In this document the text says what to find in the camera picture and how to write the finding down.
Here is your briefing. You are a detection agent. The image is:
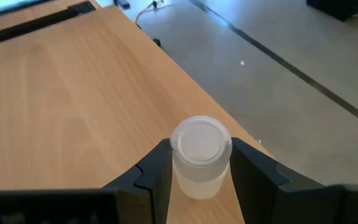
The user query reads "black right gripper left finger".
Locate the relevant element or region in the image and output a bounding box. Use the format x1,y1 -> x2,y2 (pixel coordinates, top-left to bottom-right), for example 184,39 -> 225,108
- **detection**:
103,138 -> 173,224

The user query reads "white plastic medicine bottle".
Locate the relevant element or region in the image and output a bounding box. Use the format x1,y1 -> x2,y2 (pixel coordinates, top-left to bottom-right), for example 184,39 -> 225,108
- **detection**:
170,115 -> 232,200

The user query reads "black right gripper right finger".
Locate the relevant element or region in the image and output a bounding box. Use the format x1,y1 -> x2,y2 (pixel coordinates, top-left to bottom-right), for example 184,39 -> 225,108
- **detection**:
229,137 -> 343,224

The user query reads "black aluminium table frame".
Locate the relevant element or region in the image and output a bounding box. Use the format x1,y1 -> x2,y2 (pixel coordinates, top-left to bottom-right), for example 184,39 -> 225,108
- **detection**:
136,23 -> 163,49

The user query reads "yellow extension cable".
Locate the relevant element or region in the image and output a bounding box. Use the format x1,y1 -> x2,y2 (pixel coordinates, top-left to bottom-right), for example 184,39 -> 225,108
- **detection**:
134,0 -> 165,26

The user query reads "black power brick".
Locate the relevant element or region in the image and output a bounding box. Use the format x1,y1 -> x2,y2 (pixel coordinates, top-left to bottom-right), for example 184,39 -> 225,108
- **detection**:
113,0 -> 131,9

